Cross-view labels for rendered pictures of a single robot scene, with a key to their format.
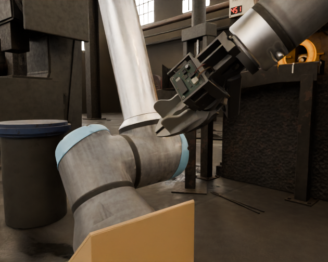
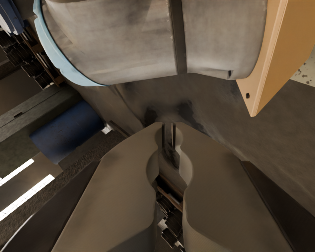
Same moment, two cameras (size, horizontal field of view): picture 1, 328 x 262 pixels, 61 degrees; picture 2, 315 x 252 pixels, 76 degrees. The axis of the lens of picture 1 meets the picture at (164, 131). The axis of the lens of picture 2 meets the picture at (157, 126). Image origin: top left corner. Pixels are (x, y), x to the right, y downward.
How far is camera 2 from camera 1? 55 cm
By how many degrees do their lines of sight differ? 91
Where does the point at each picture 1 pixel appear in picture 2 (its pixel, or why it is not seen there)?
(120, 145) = (91, 25)
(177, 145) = not seen: outside the picture
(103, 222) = (233, 77)
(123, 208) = (231, 58)
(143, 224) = (279, 44)
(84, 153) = (117, 79)
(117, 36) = not seen: outside the picture
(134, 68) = not seen: outside the picture
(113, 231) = (263, 93)
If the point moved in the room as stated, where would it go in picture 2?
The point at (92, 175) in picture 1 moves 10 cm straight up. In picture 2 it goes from (157, 73) to (102, 113)
